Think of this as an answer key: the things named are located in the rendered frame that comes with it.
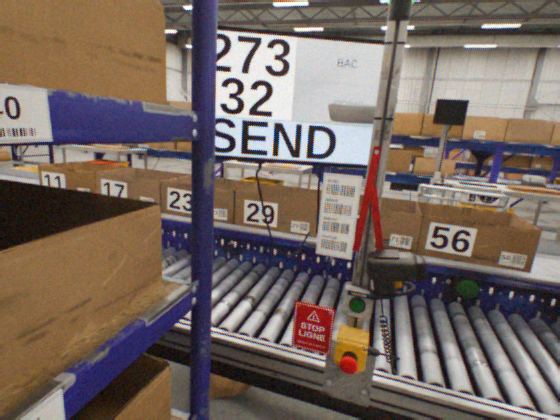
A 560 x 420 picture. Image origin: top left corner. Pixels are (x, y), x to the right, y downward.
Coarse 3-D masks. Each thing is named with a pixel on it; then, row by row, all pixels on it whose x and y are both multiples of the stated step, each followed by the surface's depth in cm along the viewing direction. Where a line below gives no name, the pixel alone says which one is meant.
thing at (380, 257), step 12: (372, 252) 73; (384, 252) 72; (396, 252) 71; (408, 252) 72; (372, 264) 70; (384, 264) 69; (396, 264) 68; (408, 264) 68; (420, 264) 67; (372, 276) 70; (384, 276) 69; (396, 276) 69; (408, 276) 68; (420, 276) 68; (384, 288) 72
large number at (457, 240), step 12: (432, 228) 127; (444, 228) 126; (456, 228) 124; (468, 228) 123; (432, 240) 128; (444, 240) 127; (456, 240) 125; (468, 240) 124; (456, 252) 126; (468, 252) 125
